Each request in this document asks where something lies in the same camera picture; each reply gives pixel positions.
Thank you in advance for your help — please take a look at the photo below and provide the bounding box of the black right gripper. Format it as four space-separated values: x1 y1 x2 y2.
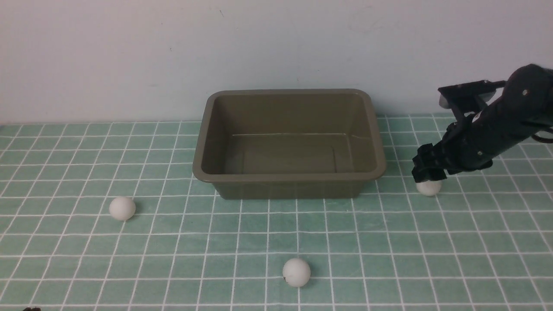
411 110 525 183

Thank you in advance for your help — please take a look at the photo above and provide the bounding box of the white ball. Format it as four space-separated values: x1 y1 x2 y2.
282 258 311 288
109 197 136 221
416 181 442 197

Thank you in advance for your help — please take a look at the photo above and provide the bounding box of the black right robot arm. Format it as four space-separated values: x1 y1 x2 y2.
412 64 553 183

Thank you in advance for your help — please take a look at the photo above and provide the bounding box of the olive green plastic bin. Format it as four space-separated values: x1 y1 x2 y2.
192 89 387 200

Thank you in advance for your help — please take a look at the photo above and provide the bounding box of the green checked tablecloth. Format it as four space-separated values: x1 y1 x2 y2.
0 114 553 311

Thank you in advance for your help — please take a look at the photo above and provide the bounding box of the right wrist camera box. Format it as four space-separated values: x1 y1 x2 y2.
437 79 506 121

